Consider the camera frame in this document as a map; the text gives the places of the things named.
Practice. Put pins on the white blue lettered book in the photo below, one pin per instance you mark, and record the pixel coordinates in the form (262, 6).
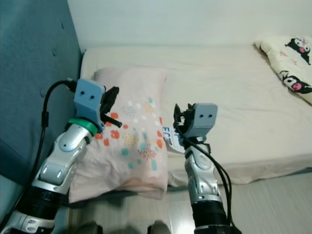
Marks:
(168, 139)

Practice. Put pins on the pink dotted pillow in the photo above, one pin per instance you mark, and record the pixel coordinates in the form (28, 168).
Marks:
(136, 151)

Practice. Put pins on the cream cartoon print blanket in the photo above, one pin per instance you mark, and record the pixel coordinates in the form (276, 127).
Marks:
(287, 58)

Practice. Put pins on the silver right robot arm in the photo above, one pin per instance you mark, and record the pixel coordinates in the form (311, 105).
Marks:
(200, 180)

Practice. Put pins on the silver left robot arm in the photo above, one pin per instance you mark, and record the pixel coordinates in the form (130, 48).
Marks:
(63, 156)

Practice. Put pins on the cream sheeted mattress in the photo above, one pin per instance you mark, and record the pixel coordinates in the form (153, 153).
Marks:
(248, 97)

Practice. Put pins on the teal padded headboard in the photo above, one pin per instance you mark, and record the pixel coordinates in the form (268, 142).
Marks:
(34, 73)

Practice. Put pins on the robot right leg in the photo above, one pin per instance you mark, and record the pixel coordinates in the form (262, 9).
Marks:
(160, 229)

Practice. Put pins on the robot leg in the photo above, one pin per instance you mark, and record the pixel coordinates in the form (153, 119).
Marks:
(88, 229)
(160, 229)

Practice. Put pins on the robot left leg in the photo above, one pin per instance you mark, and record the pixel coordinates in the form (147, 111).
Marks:
(88, 229)

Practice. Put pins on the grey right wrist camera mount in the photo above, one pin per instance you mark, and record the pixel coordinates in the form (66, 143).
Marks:
(205, 117)

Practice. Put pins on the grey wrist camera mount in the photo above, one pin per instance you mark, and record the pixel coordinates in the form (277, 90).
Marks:
(205, 117)
(88, 97)

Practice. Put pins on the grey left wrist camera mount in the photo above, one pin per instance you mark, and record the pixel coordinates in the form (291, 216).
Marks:
(88, 97)

